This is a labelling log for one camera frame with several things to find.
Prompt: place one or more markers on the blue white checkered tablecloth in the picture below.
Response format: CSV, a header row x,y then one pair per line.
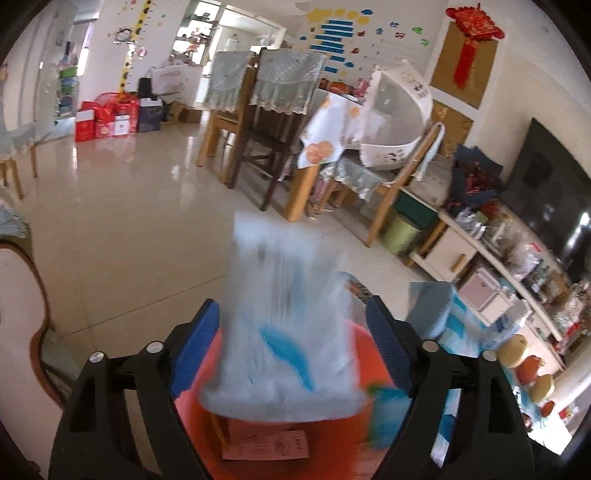
x,y
462,337

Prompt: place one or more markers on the black flat screen television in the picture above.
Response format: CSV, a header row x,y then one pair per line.
x,y
550,192

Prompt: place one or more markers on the small yellow pear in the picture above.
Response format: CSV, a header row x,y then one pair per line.
x,y
541,388

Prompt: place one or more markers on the white tv cabinet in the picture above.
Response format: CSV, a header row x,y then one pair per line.
x,y
450,254

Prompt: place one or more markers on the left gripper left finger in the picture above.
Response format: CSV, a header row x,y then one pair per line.
x,y
94,438

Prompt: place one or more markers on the pink plastic trash bucket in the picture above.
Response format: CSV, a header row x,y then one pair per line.
x,y
339,449

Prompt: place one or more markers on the white mesh food cover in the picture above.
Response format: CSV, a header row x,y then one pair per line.
x,y
396,111

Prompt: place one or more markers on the white chair with blue print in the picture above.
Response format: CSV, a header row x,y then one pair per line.
x,y
30,408

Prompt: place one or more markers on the light wooden chair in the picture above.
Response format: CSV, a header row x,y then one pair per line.
x,y
349,173

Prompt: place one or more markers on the red gift boxes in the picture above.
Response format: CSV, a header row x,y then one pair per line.
x,y
110,114

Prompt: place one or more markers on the large yellow pear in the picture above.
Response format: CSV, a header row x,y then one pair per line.
x,y
511,352

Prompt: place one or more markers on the giraffe height chart sticker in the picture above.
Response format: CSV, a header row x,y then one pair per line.
x,y
131,43

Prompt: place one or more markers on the dark blue flower bouquet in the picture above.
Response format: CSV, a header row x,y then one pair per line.
x,y
475,179

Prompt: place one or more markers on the white blue plastic bag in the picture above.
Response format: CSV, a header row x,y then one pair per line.
x,y
287,345

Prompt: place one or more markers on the red apple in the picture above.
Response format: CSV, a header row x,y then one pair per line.
x,y
527,370

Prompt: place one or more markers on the pink storage box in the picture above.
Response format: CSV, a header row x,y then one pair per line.
x,y
482,292

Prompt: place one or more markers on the dining table with floral cloth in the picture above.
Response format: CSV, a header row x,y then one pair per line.
x,y
332,126

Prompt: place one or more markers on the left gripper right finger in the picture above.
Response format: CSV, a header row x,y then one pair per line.
x,y
489,439

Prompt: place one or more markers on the white milk bottle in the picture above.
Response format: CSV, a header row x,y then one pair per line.
x,y
508,324

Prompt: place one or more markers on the small orange tangerine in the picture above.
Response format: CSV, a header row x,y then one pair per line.
x,y
547,408

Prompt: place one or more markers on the dark wooden dining chair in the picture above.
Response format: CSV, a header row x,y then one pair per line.
x,y
281,96

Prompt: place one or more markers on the green waste bin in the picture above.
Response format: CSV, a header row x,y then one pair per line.
x,y
400,235

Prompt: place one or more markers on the red chinese knot decoration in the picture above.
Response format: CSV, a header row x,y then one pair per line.
x,y
476,26

